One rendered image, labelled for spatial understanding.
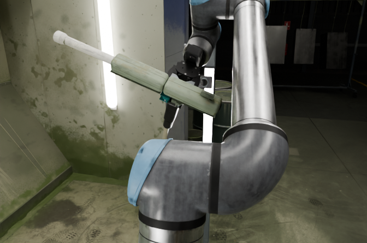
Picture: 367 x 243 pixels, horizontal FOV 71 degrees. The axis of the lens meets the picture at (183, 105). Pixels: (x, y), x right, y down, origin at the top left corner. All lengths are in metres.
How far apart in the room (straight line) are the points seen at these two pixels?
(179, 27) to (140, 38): 0.37
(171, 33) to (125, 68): 1.64
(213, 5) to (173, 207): 0.60
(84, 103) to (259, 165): 2.49
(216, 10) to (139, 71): 0.31
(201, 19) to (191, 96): 0.29
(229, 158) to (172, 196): 0.10
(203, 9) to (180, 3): 1.47
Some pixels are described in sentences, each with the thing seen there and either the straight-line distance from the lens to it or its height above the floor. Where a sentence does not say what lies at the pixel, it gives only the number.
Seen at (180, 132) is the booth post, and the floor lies 0.67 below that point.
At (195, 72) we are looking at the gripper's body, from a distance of 0.77.
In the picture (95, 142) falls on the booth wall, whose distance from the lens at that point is 2.90.
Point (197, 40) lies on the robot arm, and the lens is 0.85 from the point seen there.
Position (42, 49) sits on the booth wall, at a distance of 2.95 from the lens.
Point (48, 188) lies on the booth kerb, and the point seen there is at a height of 0.13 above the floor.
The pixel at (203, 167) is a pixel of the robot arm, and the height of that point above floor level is 1.44.
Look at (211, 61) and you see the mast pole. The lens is 1.43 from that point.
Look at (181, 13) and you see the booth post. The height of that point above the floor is 1.75.
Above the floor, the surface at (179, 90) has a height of 1.49.
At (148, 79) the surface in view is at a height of 1.51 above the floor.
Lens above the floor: 1.64
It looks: 17 degrees down
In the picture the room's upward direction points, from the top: straight up
